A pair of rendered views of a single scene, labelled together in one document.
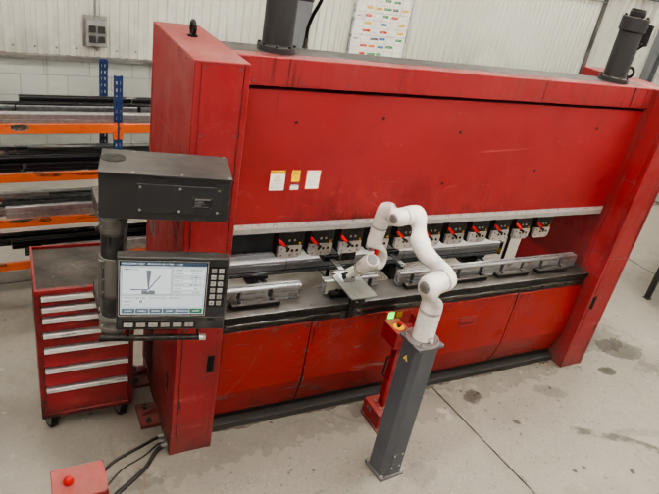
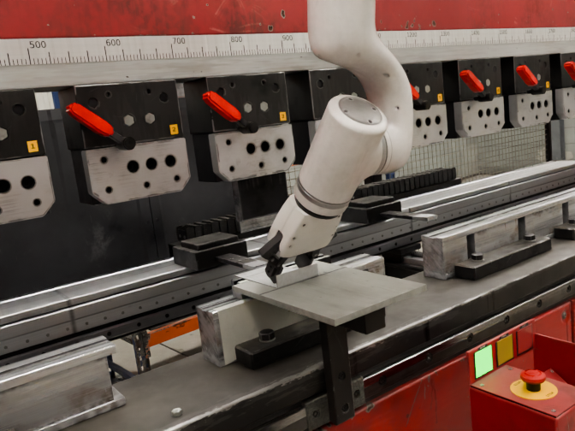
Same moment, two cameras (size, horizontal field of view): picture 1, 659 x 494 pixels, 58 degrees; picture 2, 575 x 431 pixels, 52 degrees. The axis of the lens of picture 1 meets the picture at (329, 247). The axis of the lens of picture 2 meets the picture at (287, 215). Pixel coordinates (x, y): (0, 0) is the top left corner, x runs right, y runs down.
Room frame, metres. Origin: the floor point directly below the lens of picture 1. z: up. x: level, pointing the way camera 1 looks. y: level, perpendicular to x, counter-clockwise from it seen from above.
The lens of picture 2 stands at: (2.27, -0.09, 1.27)
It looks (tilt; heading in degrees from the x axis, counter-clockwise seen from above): 10 degrees down; 356
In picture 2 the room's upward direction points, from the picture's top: 7 degrees counter-clockwise
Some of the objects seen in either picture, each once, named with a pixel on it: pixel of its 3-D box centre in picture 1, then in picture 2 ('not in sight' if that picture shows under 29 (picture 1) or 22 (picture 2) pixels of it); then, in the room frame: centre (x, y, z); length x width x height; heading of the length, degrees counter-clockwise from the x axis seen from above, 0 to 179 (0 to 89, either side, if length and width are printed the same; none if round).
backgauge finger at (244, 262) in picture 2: (333, 259); (227, 253); (3.42, -0.04, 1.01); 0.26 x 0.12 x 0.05; 31
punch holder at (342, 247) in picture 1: (347, 237); (240, 126); (3.27, -0.10, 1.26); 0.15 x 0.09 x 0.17; 121
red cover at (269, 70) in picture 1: (480, 84); not in sight; (3.61, -0.68, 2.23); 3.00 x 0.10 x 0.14; 121
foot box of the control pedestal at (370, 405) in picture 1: (382, 413); not in sight; (3.15, -0.57, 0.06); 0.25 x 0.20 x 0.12; 31
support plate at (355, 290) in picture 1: (354, 286); (323, 287); (3.16, -0.20, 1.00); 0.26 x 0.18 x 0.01; 31
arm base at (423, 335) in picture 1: (426, 324); not in sight; (2.73, -0.59, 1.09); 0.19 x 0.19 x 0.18
